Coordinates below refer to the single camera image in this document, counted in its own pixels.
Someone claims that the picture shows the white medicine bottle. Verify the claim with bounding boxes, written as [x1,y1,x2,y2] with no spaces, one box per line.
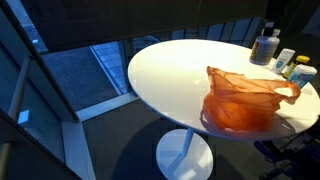
[249,29,281,66]

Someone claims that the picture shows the orange plastic bag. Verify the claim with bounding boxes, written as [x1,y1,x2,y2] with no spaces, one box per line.
[199,65,302,133]

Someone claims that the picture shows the yellow lid bottle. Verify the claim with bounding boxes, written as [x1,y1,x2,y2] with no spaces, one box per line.
[283,55,311,80]

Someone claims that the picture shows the white bottle with blue label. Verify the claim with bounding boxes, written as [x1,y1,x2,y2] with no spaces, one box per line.
[287,63,318,90]

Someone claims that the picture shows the white tube with blue logo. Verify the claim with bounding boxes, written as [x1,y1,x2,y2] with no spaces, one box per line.
[270,48,296,75]

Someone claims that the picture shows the blue dark equipment pile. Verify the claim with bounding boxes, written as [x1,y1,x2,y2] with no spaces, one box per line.
[253,133,320,180]

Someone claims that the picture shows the white table pedestal base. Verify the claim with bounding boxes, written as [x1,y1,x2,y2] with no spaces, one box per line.
[155,127,214,180]

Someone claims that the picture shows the white window frame post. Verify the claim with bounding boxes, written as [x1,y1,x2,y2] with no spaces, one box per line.
[7,55,32,121]

